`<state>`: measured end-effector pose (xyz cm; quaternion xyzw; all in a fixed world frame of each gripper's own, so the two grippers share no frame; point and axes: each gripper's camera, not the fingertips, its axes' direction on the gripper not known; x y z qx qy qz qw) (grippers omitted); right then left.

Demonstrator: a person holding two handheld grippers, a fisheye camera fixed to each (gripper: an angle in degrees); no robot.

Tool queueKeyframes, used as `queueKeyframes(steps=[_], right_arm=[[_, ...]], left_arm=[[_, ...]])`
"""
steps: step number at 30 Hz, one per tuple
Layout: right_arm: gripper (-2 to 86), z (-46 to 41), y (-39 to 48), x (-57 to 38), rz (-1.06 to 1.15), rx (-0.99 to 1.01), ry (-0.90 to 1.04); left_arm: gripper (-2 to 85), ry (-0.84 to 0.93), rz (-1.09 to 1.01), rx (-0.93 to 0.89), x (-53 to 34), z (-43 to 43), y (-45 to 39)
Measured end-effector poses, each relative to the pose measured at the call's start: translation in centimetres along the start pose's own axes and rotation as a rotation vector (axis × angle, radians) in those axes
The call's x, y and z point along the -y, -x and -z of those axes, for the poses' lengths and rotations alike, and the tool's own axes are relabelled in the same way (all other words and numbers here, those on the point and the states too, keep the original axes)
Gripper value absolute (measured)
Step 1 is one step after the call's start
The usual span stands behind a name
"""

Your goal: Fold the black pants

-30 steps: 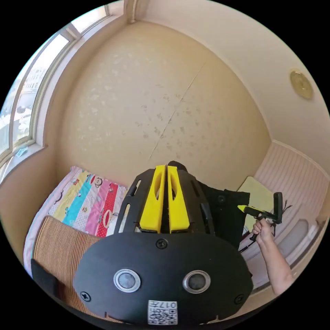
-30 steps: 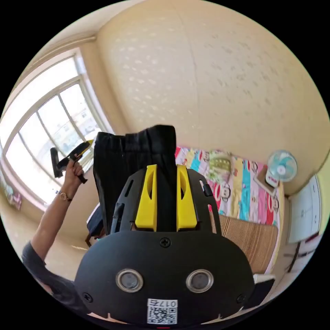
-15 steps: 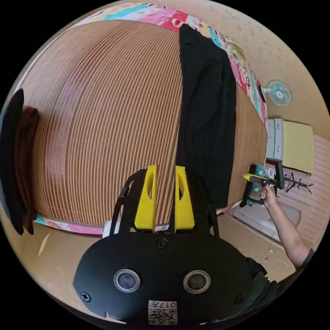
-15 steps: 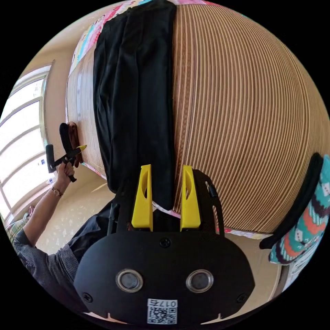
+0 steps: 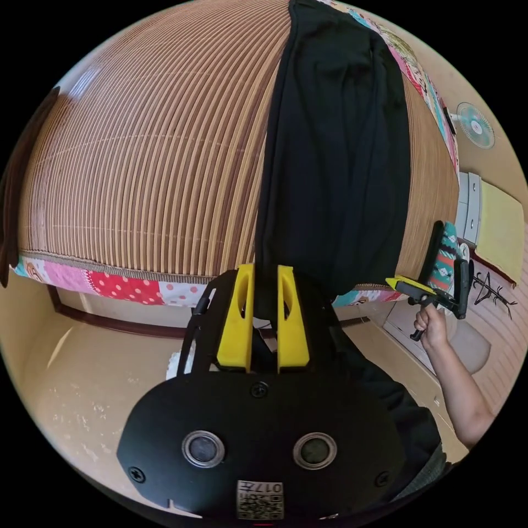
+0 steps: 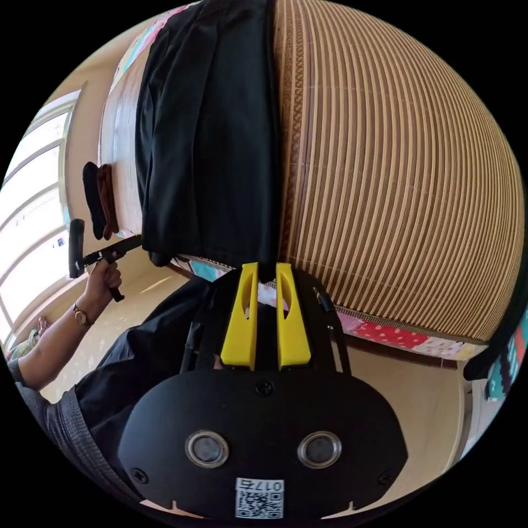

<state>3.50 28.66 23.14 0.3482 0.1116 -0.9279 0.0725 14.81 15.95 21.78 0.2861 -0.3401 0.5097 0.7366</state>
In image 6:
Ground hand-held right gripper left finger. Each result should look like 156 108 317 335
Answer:
220 262 260 370

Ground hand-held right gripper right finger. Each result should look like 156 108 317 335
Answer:
275 262 312 371

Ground black pants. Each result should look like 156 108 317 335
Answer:
135 0 282 282

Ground person's left forearm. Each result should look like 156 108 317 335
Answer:
16 299 100 392

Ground person's left hand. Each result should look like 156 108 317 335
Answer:
82 260 123 311

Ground pile of clothes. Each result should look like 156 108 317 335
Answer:
82 161 121 241

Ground window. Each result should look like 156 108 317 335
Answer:
0 93 80 345

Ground person's body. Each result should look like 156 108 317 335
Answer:
7 275 259 509

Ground bed with woven mat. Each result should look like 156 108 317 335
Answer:
97 0 517 360

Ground teal patterned garment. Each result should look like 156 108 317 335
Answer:
463 307 528 403

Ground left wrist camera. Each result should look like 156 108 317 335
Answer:
68 219 86 279

